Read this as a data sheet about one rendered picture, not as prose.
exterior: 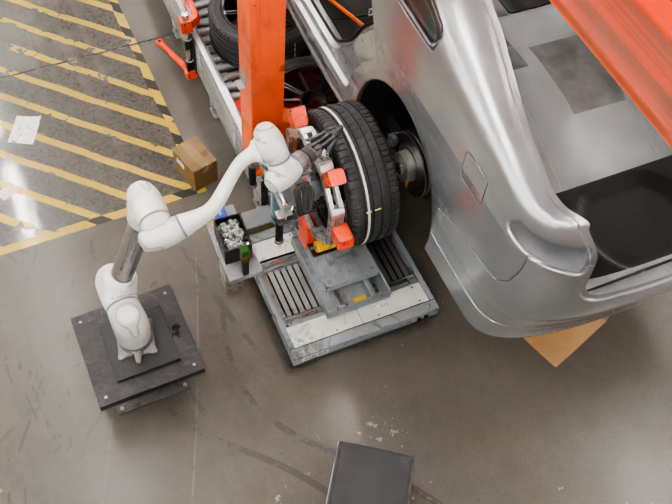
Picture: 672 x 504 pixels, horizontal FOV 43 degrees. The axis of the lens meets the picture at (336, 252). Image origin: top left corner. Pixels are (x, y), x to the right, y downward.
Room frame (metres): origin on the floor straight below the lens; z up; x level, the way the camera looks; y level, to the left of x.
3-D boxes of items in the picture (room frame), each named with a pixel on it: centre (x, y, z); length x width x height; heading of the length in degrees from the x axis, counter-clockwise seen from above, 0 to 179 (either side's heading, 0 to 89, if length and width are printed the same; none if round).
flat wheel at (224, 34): (3.97, 0.61, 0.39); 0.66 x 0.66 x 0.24
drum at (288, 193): (2.38, 0.20, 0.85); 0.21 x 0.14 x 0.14; 120
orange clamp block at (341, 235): (2.14, -0.02, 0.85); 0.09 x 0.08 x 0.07; 30
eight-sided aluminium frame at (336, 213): (2.41, 0.14, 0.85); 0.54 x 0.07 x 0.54; 30
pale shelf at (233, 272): (2.31, 0.52, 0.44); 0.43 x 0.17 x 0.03; 30
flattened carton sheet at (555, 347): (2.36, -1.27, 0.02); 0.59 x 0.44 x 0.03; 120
